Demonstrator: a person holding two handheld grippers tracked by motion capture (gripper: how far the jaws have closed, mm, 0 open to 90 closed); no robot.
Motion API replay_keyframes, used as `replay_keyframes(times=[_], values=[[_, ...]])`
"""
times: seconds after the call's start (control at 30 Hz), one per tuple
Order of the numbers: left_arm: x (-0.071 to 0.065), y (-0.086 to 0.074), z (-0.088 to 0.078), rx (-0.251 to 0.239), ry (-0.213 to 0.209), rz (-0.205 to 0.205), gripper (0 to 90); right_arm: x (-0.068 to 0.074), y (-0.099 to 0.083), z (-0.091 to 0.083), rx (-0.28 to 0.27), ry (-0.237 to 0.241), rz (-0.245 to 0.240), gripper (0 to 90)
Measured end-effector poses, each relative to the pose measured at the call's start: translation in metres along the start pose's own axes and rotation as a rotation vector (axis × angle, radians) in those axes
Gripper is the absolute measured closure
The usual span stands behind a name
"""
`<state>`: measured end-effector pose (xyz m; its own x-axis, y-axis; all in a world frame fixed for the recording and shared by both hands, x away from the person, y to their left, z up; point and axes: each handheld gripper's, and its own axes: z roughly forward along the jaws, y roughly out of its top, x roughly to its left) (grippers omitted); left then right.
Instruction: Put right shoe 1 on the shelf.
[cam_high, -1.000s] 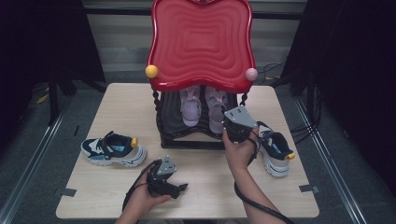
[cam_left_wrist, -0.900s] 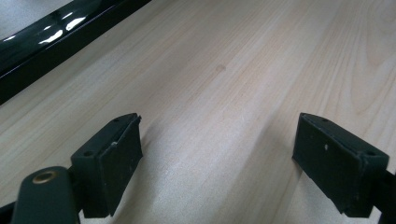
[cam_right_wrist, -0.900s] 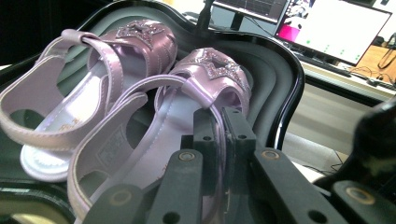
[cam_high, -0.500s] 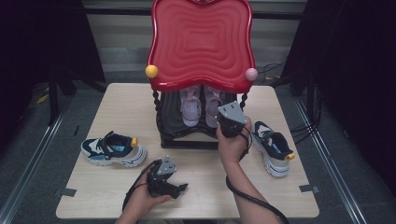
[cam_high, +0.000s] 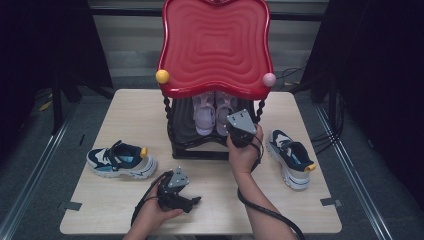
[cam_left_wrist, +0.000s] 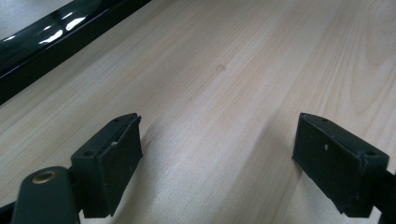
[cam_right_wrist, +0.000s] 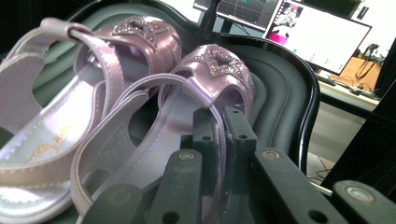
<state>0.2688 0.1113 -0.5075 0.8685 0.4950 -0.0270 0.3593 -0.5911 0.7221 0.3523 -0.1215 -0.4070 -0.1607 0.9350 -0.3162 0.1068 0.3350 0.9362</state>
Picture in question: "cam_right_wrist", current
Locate monitor with dark screen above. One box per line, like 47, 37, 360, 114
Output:
192, 0, 283, 33

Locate pale desk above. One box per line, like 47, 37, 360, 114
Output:
317, 72, 383, 112

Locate red and black shoe rack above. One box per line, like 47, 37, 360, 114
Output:
0, 0, 322, 224

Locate brown wooden board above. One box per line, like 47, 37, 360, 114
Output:
337, 55, 383, 93

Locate thin black cable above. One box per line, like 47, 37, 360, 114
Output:
354, 43, 379, 79

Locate black floor cables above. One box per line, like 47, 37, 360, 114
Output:
306, 167, 332, 185

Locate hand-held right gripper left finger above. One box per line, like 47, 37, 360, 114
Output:
180, 107, 223, 202

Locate black monitor stand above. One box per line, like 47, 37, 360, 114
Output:
199, 0, 233, 34

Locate monitor with white screen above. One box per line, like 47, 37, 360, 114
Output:
263, 0, 374, 76

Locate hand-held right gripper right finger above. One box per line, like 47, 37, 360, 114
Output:
221, 106, 258, 200

